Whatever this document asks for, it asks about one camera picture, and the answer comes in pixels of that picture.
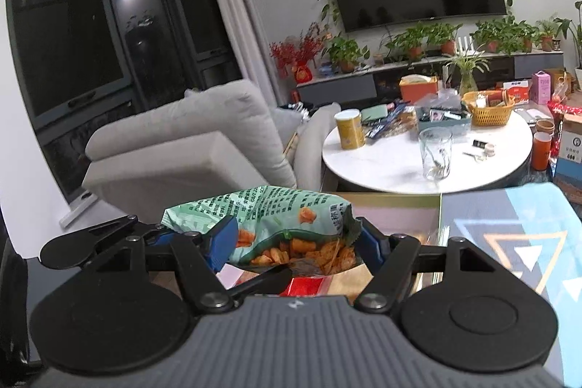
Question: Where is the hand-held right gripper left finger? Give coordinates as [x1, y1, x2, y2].
[97, 215, 240, 316]

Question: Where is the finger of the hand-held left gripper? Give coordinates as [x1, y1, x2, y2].
[225, 267, 294, 297]
[90, 214, 204, 255]

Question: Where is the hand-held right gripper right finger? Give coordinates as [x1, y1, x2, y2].
[354, 219, 502, 315]

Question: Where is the red transparent plastic bag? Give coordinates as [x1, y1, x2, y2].
[279, 276, 329, 297]

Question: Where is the green cardboard box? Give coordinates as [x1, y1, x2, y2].
[214, 191, 444, 300]

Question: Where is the green snack bag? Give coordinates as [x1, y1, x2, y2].
[163, 185, 362, 273]

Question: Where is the round white table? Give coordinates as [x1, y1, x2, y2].
[322, 108, 533, 194]

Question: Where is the grey sofa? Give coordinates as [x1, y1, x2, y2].
[82, 79, 342, 225]

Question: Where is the clear glass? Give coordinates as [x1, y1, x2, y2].
[418, 128, 454, 180]

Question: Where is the yellow can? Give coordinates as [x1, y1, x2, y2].
[334, 108, 367, 150]

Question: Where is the dark blue packet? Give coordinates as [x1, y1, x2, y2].
[364, 101, 416, 139]

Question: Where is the blue grey printed tablecloth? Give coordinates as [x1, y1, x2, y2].
[436, 183, 582, 388]

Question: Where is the green pouch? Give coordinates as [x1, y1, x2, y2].
[361, 104, 389, 124]

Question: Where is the grey organiser tray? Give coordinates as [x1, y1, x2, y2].
[416, 99, 471, 134]

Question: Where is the grey television cabinet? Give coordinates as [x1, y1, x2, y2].
[295, 51, 565, 104]

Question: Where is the orange tissue box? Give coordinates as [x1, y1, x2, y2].
[399, 75, 439, 103]

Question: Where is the yellow woven basket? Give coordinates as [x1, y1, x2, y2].
[461, 90, 517, 127]

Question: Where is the potted green plant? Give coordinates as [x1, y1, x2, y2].
[427, 23, 462, 56]
[386, 27, 430, 62]
[537, 17, 560, 51]
[324, 34, 370, 73]
[470, 19, 537, 53]

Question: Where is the spider plant in glass vase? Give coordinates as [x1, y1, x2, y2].
[443, 52, 489, 96]

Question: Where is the red flower arrangement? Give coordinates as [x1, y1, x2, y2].
[269, 23, 326, 84]

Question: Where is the white red box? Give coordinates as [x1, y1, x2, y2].
[502, 80, 532, 104]

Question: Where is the dark window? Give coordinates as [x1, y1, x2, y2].
[4, 0, 242, 207]

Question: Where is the white blue cardboard carton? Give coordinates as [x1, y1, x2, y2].
[552, 113, 582, 202]

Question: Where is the pink box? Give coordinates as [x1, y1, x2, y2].
[531, 71, 552, 104]

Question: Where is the light curtain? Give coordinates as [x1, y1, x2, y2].
[198, 0, 292, 107]

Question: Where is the tall leafy plant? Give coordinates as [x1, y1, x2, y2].
[555, 1, 582, 71]

